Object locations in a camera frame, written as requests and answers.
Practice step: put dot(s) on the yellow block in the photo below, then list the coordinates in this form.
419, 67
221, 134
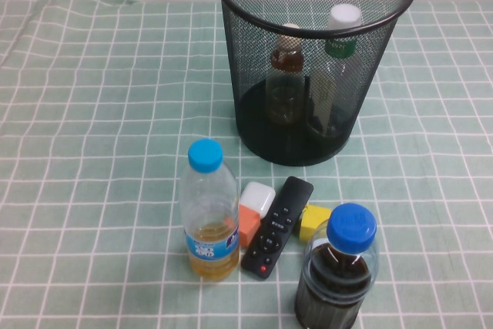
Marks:
314, 221

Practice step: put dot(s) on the yellow drink bottle light-blue cap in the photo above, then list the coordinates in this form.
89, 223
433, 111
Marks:
206, 155

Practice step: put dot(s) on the green checked tablecloth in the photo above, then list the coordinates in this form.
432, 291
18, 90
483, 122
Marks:
96, 113

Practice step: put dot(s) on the black remote control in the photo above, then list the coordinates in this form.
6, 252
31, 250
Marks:
273, 229

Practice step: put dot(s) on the brown tea bottle beige cap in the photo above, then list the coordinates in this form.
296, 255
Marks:
287, 61

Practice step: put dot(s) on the dark drink bottle blue cap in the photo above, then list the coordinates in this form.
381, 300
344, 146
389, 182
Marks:
350, 225

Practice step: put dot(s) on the clear bottle white cap green label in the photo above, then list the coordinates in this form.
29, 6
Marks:
344, 17

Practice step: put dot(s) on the black mesh wastebasket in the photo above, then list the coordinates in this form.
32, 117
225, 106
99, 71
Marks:
250, 74

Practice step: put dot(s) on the orange and white block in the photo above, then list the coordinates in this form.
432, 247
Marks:
256, 194

